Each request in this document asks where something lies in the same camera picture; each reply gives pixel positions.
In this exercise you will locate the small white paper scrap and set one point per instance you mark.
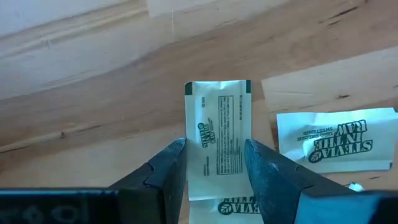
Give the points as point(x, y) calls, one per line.
point(356, 187)

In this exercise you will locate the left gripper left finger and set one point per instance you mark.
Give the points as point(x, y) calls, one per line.
point(164, 186)

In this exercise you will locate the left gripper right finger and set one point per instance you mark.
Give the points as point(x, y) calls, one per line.
point(273, 186)

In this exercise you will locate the stevia sweetener packet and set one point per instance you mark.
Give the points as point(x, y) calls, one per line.
point(217, 211)
point(335, 140)
point(217, 130)

